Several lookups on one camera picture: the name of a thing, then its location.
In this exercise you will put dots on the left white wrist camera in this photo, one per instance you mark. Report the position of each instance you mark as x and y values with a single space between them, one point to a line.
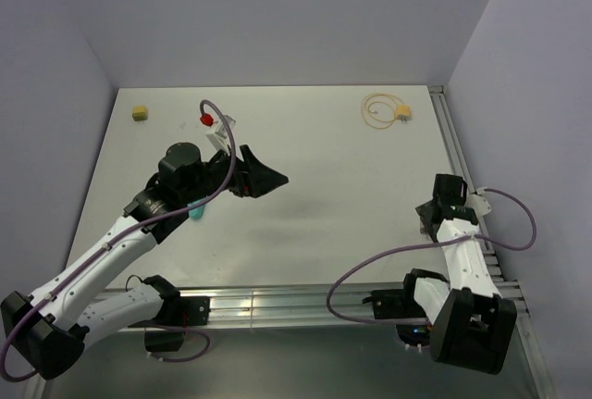
216 133

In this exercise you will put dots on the yellow cube block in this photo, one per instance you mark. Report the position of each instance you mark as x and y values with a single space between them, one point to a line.
139 113

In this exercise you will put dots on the teal triangular power strip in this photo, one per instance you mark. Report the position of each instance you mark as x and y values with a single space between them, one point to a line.
196 211

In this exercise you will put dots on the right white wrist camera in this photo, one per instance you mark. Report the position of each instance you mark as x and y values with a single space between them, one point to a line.
478 202

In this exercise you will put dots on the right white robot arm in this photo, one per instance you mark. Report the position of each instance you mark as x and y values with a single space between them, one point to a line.
461 316

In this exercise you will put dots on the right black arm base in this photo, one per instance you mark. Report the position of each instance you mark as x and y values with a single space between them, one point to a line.
396 304

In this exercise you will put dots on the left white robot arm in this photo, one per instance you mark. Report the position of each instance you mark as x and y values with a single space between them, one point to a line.
55 324

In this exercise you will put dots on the aluminium rail frame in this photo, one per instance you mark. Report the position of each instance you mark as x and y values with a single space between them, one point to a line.
308 253

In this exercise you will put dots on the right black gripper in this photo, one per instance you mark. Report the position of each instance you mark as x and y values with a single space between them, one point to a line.
422 211

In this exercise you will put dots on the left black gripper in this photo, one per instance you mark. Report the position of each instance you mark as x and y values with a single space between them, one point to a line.
252 177

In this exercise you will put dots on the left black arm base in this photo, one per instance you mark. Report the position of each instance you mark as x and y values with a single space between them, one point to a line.
180 321

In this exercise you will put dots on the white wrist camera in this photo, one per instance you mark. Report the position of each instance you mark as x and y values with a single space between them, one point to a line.
478 202
216 133

